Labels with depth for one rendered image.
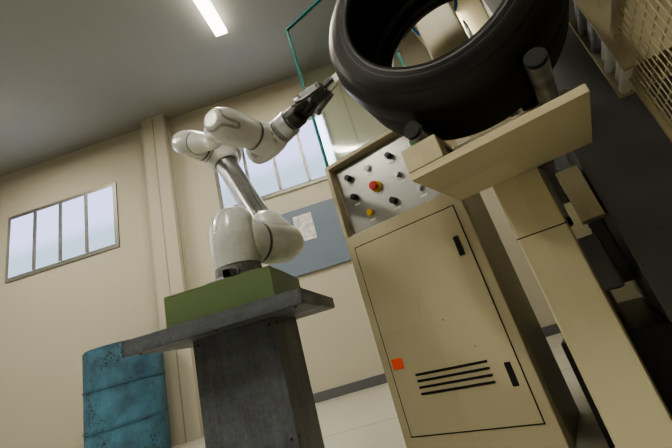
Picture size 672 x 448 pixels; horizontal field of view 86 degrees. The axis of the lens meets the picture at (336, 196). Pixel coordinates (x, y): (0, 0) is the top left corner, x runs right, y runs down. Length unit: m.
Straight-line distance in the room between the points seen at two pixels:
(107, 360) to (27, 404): 1.71
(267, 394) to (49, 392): 4.29
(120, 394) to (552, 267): 3.42
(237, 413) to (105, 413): 2.77
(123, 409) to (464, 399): 2.95
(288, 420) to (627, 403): 0.81
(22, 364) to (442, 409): 4.77
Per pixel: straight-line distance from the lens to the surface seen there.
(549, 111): 0.80
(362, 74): 0.92
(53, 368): 5.25
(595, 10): 1.22
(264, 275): 1.09
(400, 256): 1.50
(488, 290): 1.40
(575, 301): 1.13
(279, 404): 1.11
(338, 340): 3.77
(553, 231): 1.13
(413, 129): 0.87
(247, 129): 1.17
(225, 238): 1.24
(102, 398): 3.88
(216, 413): 1.18
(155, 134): 5.07
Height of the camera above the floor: 0.51
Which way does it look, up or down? 21 degrees up
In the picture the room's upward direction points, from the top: 17 degrees counter-clockwise
